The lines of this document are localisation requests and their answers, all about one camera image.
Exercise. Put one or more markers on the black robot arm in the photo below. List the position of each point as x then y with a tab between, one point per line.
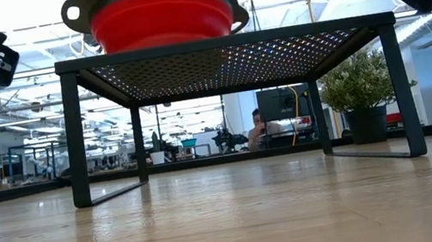
230	139

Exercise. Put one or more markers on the green plant in black pot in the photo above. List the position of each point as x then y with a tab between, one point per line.
359	81

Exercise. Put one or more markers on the red collapsible bowl grey rim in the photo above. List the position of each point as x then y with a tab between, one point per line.
160	17

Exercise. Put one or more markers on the black computer monitor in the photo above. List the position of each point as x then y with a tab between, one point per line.
282	101

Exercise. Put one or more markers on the cactus in white pot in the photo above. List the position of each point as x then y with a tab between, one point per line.
157	158

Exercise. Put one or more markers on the black perforated metal riser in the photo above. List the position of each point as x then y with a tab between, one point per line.
225	42

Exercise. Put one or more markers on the small teal bin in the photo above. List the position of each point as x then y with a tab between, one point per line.
189	142

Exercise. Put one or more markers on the person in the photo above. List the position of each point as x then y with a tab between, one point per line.
258	129

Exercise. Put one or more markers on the black aluminium table frame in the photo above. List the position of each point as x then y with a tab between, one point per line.
226	158

